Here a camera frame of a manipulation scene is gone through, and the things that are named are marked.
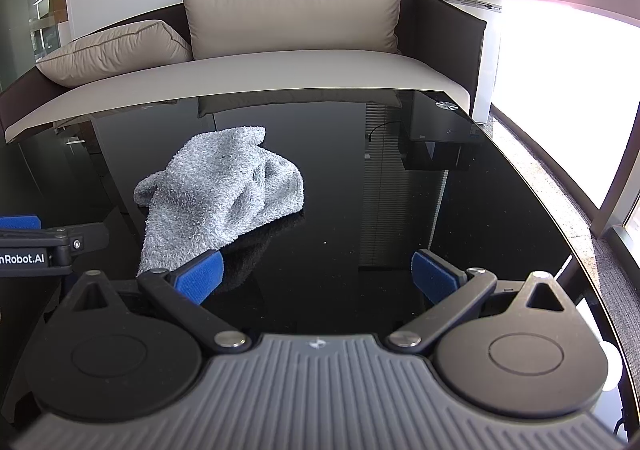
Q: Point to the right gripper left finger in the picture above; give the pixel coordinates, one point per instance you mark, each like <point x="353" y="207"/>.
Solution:
<point x="181" y="291"/>

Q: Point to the dark brown sofa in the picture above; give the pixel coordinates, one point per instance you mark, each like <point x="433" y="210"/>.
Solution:
<point x="439" y="49"/>

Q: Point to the large beige back cushion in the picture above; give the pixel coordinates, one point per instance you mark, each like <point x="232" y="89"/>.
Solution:
<point x="232" y="27"/>

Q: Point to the round silver table disc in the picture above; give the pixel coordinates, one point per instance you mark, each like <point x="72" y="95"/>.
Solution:
<point x="442" y="104"/>

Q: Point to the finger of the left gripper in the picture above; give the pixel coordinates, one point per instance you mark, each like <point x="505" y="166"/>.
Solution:
<point x="27" y="222"/>
<point x="88" y="238"/>

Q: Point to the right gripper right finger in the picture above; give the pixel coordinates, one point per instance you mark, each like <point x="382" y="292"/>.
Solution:
<point x="456" y="296"/>

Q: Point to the grey terry towel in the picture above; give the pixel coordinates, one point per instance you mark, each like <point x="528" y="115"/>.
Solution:
<point x="217" y="187"/>

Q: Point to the small beige side cushion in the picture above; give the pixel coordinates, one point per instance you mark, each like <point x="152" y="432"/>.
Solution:
<point x="123" y="49"/>

